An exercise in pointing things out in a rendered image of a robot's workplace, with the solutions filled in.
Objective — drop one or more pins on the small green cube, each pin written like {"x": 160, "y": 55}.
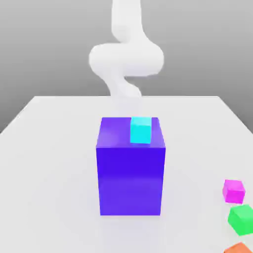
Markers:
{"x": 242, "y": 220}

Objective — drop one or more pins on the large purple box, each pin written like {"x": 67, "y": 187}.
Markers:
{"x": 130, "y": 177}

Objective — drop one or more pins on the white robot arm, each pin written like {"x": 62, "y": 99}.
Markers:
{"x": 126, "y": 59}

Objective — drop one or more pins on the small cyan cube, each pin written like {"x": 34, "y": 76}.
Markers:
{"x": 140, "y": 131}

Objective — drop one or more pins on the small magenta cube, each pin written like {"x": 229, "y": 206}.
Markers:
{"x": 234, "y": 192}

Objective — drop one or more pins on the small orange cube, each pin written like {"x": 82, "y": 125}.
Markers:
{"x": 237, "y": 249}

